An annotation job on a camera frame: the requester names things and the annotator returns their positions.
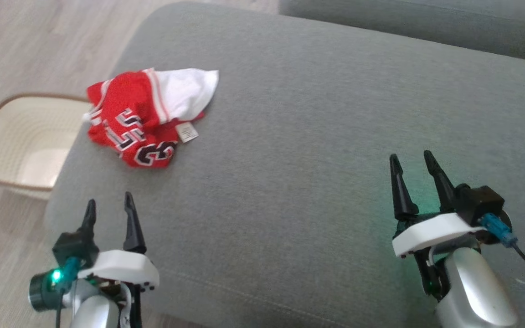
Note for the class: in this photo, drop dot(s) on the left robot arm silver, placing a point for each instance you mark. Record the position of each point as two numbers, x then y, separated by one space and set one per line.
94 310

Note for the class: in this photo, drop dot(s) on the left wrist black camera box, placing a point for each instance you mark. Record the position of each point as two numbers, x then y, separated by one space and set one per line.
75 246

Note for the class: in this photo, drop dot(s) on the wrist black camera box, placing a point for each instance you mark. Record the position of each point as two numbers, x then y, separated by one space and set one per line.
75 246
479 202

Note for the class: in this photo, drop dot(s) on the cream plastic laundry basket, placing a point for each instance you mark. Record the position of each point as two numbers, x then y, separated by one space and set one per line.
25 141

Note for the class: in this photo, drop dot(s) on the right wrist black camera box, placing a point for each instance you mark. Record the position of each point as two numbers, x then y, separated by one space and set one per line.
479 202

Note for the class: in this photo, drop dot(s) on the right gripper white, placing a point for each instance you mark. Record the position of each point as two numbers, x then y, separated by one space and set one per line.
431 232

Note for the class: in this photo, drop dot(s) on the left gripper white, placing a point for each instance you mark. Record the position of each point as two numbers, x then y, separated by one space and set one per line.
121 266

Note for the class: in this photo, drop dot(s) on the red basketball jersey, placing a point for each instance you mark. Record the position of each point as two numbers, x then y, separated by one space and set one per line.
121 98

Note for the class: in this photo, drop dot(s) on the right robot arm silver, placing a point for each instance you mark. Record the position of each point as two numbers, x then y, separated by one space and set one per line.
476 291

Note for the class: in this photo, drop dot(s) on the large grey sofa seat cushion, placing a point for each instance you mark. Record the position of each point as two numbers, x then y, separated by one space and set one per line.
290 182

